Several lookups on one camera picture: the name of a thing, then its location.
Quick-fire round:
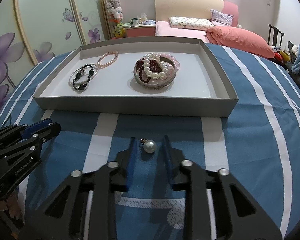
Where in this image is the pearl earring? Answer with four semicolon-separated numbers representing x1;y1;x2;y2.
140;139;157;153

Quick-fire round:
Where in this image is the black bead bracelet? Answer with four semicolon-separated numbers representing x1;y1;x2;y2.
71;64;96;93

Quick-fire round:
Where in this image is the wide silver cuff bangle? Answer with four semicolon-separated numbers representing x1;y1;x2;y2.
133;54;180;89

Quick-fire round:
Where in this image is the white pearl bracelet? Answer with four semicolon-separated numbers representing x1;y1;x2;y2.
142;52;169;81

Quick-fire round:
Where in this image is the thin silver bangle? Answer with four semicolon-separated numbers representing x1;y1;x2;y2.
69;64;99;88

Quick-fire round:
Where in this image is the dark red bead bracelet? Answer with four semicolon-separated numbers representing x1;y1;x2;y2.
134;57;163;84

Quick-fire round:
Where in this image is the grey jewelry tray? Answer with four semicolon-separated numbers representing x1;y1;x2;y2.
33;36;238;118

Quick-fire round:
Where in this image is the left hand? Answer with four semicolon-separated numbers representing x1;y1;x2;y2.
0;192;22;220

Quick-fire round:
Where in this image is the blue striped tablecloth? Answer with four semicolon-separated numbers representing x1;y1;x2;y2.
0;44;300;235

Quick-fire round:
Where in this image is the floral sliding wardrobe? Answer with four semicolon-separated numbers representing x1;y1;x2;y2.
0;0;108;111

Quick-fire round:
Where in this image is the pink beige nightstand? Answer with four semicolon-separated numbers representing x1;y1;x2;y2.
126;25;155;37

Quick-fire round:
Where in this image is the pink bed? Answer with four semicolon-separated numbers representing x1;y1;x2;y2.
155;21;210;43

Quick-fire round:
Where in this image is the white mug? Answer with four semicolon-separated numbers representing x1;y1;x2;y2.
132;18;139;27

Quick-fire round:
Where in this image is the white patterned pillow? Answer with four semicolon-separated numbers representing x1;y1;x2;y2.
169;16;215;31

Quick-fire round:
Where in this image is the folded coral duvet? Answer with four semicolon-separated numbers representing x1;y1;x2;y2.
205;26;275;59

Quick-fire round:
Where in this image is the plush toy tower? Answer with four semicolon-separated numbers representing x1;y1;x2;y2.
106;0;125;38

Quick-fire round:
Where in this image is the beige pink headboard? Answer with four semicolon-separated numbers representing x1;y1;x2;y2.
155;0;239;27

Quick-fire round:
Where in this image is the purple patterned pillow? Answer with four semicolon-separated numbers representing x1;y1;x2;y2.
210;9;234;26

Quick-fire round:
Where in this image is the black wooden chair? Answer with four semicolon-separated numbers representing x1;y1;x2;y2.
268;24;285;47

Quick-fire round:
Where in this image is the small pink pearl bracelet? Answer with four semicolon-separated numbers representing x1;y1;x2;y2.
97;51;120;69

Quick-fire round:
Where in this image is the pink crystal bead bracelet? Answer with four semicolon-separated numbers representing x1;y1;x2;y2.
160;52;180;81

